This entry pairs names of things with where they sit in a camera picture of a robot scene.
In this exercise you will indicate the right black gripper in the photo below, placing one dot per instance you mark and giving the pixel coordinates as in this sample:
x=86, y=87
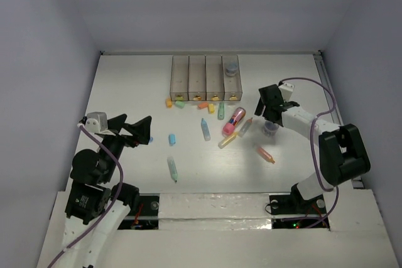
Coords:
x=260, y=108

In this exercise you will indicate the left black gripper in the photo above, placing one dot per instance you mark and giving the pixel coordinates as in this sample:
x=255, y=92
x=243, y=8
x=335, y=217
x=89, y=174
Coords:
x=120, y=134

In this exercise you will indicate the small clear jar blue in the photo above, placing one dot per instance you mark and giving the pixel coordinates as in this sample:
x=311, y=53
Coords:
x=270, y=128

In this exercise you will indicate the grey orange-tip highlighter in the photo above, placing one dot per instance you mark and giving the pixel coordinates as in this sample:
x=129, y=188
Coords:
x=245, y=127

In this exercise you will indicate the green highlighter pen top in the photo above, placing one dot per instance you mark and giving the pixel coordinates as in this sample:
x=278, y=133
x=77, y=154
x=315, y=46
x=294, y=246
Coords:
x=221, y=111

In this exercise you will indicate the green highlighter pen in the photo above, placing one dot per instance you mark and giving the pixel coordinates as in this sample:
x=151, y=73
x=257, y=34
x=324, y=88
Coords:
x=221, y=111
x=172, y=169

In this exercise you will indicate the blue pen cap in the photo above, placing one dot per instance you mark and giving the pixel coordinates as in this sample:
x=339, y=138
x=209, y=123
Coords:
x=172, y=139

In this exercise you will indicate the blue highlighter pen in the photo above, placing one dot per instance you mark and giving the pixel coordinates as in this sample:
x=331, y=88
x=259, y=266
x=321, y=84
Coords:
x=205, y=130

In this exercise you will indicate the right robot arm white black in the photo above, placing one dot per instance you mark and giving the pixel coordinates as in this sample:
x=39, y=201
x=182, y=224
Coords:
x=338, y=152

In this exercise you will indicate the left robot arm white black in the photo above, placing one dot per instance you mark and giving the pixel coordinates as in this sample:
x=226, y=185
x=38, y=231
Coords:
x=99, y=199

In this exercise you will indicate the clear bin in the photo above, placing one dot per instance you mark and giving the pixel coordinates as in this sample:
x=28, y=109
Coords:
x=179, y=78
x=214, y=78
x=197, y=78
x=232, y=85

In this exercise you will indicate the orange highlighter pen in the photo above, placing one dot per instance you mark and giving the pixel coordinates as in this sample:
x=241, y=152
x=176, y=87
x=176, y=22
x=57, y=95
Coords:
x=264, y=154

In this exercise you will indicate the yellow highlighter pen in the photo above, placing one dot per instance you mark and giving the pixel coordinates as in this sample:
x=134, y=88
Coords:
x=227, y=140

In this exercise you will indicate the orange-yellow pen cap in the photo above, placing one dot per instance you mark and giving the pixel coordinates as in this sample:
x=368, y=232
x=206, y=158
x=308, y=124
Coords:
x=169, y=103

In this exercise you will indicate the green pen cap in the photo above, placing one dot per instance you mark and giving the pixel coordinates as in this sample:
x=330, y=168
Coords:
x=179, y=104

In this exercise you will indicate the green highlighter pen bottom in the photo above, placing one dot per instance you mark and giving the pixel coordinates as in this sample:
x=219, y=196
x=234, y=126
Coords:
x=172, y=169

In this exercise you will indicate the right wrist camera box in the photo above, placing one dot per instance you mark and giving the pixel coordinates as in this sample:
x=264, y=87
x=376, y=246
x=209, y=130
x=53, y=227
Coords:
x=286, y=90

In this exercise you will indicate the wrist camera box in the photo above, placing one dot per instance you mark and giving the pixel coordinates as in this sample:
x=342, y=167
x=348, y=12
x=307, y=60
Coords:
x=96, y=122
x=286, y=90

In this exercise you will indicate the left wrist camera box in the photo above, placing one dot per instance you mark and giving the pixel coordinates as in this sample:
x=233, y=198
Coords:
x=96, y=122

